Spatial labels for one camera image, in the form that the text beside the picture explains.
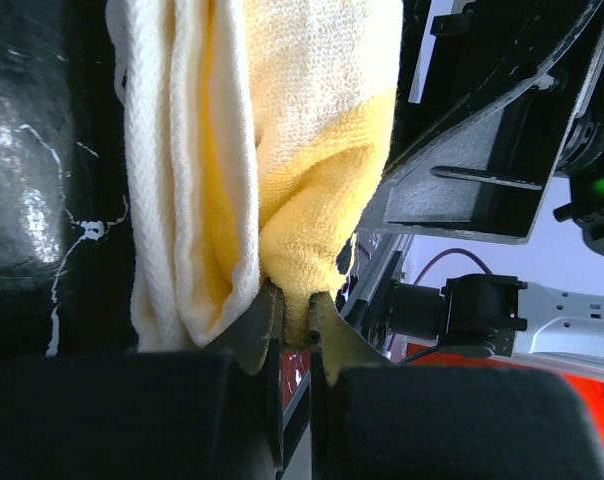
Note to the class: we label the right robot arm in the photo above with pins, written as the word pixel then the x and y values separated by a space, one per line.
pixel 483 315

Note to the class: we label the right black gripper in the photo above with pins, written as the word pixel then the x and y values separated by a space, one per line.
pixel 494 102

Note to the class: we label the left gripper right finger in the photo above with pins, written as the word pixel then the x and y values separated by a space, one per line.
pixel 371 419

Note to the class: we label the yellow towel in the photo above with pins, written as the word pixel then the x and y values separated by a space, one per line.
pixel 256 133

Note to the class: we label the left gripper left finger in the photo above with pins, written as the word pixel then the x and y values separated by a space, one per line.
pixel 213 413

